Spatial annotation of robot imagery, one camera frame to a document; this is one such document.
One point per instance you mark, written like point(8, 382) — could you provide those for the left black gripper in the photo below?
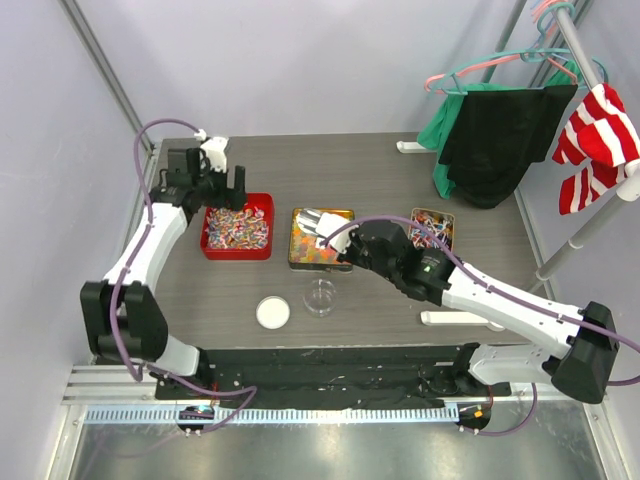
point(229, 198)

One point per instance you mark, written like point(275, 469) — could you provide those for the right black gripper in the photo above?
point(349, 253)

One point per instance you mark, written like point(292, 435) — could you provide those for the red candy tin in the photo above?
point(239, 235)

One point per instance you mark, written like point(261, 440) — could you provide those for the gold gummy tin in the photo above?
point(304, 255)

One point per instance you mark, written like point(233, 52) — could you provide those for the silver metal scoop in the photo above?
point(314, 222)

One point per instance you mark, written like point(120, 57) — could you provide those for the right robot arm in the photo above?
point(569, 347)

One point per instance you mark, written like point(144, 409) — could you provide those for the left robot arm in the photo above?
point(122, 318)

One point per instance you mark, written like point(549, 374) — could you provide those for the small gold lollipop tin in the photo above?
point(440, 224)

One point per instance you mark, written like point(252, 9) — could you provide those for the clear round jar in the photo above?
point(320, 297)

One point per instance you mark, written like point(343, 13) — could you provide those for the green hanging garment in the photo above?
point(440, 125)

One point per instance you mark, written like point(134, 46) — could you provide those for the white round lid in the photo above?
point(272, 312)

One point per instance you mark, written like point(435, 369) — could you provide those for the black hanging cloth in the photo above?
point(505, 140)

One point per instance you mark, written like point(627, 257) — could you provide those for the teal clothes hanger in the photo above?
point(449, 83)

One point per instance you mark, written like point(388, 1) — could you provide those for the red white striped sock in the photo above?
point(600, 137)

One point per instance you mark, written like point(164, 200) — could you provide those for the white clothes rack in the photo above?
point(496, 143)

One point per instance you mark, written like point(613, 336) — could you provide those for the pink clothes hanger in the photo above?
point(539, 13)

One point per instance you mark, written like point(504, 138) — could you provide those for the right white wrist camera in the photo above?
point(332, 230)

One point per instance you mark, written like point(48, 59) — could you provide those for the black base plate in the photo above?
point(331, 378)

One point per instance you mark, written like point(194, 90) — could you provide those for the aluminium frame rail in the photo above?
point(110, 397)

